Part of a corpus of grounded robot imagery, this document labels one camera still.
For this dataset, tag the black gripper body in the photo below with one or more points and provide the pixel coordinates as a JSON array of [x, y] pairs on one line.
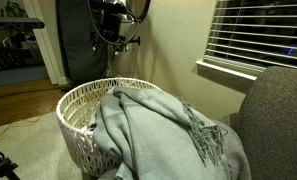
[[111, 25]]

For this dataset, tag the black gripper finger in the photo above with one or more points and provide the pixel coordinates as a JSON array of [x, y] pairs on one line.
[[116, 50], [94, 41]]

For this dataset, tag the gray fringed blanket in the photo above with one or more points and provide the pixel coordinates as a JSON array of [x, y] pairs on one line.
[[148, 140]]

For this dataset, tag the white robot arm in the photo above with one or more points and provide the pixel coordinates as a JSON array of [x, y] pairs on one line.
[[129, 20]]

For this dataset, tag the white woven basket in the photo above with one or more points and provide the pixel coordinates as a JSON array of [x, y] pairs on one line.
[[74, 113]]

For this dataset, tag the dark blue padded bag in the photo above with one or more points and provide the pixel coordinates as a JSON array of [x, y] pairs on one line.
[[74, 46]]

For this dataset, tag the round black-framed mirror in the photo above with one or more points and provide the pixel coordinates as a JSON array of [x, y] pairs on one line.
[[143, 13]]

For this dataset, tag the black desk top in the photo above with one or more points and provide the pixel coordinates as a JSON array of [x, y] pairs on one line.
[[18, 22]]

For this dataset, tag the green houseplant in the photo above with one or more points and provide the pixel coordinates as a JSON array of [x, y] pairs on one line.
[[14, 9]]

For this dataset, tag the white window sill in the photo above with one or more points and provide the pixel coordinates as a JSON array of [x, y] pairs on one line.
[[221, 69]]

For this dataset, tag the beige carpet rug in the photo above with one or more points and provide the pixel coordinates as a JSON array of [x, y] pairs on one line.
[[31, 150]]

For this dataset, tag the white window blinds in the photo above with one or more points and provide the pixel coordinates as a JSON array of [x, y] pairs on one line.
[[254, 33]]

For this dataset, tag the black tripod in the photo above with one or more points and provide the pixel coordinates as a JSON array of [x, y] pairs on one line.
[[1, 165]]

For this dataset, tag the dark gray couch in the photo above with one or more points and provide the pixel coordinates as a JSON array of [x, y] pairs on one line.
[[278, 113]]

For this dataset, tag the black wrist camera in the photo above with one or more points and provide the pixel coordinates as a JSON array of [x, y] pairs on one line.
[[108, 6]]

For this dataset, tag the black wall bracket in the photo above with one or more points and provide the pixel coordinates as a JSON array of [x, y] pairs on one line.
[[134, 41]]

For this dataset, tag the white door frame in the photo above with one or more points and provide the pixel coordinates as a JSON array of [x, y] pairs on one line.
[[48, 50]]

